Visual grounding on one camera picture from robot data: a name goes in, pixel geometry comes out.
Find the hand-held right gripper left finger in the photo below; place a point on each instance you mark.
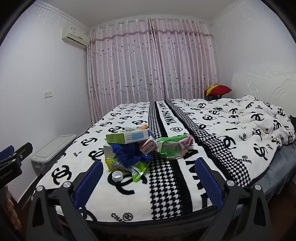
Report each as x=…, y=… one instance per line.
x=89, y=183

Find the white air conditioner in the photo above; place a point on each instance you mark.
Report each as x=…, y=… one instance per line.
x=76, y=37

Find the black white printed quilt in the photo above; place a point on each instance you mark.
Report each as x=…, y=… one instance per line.
x=249, y=120

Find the white glossy headboard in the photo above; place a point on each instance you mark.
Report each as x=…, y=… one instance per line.
x=266, y=85

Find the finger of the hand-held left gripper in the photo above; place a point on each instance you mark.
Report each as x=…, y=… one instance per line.
x=23, y=150
x=7, y=150

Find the blue crumpled cloth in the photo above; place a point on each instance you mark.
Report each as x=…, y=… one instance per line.
x=129, y=155

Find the white wall socket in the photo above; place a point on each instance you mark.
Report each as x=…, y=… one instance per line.
x=47, y=94

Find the black white printed blanket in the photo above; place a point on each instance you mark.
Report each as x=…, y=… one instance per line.
x=175, y=166

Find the white paper box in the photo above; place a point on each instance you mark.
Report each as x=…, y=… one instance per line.
x=108, y=151

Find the green white carton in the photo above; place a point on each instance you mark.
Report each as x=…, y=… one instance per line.
x=129, y=136

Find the green pink plastic wrapper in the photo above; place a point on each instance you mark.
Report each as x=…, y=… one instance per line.
x=173, y=146

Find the grey bed sheet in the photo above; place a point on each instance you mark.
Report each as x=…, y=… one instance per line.
x=281, y=162

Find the pink dotted curtain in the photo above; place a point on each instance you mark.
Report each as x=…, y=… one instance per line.
x=122, y=67
x=185, y=62

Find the red white small box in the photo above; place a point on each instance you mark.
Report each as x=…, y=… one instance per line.
x=149, y=146

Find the orange clear plastic bag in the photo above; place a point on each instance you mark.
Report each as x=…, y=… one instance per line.
x=142, y=127

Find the white bottle cap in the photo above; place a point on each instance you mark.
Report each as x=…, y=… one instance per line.
x=117, y=176

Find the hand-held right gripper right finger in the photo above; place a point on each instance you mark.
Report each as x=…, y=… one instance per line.
x=208, y=183

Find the green foil pouch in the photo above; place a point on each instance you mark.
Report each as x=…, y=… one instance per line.
x=140, y=171

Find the red yellow cushion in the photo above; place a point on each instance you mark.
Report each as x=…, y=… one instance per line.
x=218, y=90

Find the yellow green packet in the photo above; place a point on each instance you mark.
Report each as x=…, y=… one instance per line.
x=113, y=164

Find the grey plastic storage box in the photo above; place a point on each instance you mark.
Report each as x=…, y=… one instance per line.
x=53, y=148

